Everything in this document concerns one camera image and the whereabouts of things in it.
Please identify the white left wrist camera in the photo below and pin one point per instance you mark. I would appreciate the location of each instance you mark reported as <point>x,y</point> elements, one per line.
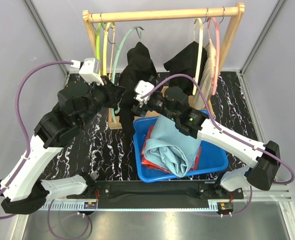
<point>89,70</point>

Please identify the black trousers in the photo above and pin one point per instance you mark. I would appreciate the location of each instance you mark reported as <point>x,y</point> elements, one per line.
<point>185,62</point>
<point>140,67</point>

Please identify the yellow hanger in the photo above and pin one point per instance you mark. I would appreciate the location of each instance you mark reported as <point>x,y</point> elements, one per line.
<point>105,46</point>

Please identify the pink hanger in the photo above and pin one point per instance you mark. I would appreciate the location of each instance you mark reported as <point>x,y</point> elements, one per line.
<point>214,81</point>

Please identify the red white patterned trousers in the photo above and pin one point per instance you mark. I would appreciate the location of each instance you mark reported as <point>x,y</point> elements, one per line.
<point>153,166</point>

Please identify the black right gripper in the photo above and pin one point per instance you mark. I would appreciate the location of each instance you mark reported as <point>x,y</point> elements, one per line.
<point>139,109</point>

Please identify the lime green hanger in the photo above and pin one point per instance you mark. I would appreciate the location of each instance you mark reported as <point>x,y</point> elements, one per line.
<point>100,27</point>

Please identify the wooden clothes rack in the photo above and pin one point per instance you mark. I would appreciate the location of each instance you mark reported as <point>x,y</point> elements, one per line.
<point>235,13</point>

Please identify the blue plastic bin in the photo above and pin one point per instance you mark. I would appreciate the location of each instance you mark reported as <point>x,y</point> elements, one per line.
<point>212,158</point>

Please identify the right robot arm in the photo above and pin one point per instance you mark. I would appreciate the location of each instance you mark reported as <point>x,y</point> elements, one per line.
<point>180,129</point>

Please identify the cream white hanger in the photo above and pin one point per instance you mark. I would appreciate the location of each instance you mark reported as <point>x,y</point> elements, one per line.
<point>198,22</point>

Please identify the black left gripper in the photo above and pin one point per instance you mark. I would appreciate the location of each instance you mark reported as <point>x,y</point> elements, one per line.
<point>114,93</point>

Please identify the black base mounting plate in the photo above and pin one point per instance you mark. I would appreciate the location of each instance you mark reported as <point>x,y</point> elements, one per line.
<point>170,194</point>

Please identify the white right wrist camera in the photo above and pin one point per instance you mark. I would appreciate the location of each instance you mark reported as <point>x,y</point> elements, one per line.
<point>143,88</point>

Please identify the light blue trousers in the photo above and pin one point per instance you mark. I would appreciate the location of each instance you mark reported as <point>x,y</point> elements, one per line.
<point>170,149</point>

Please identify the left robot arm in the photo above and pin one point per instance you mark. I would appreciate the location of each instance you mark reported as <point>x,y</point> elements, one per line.
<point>78,103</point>

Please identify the beige trousers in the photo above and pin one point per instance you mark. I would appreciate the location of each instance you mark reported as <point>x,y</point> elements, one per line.
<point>207,69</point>

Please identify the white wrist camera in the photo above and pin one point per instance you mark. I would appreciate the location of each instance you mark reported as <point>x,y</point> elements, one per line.
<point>143,88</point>
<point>89,70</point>

